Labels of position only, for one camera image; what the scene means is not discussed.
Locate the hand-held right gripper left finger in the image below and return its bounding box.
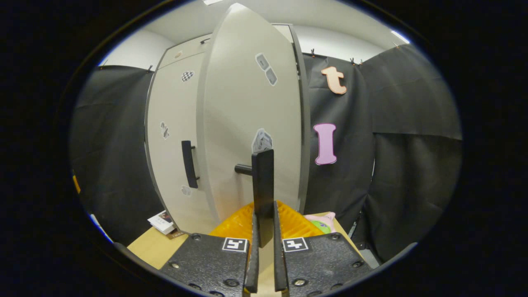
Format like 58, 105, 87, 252
159, 201, 260, 297

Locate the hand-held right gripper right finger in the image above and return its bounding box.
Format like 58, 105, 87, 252
272, 200, 374, 297

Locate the black door handle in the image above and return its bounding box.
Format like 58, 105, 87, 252
181, 140, 200, 189
234, 149, 275, 248

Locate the grey double-door shoe cabinet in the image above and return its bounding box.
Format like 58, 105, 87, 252
144, 23, 312, 236

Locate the grey shoe cabinet door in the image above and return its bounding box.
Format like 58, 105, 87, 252
145, 52, 215, 236
197, 3, 310, 225

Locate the grey cabinet drawer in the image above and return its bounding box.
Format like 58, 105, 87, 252
159, 33, 213, 69

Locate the pink and green plush toy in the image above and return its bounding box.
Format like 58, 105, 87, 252
304, 212, 337, 234

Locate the white book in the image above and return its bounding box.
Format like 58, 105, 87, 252
148, 210, 177, 235

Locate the black backdrop cloth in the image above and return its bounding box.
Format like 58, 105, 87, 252
70, 43, 462, 262

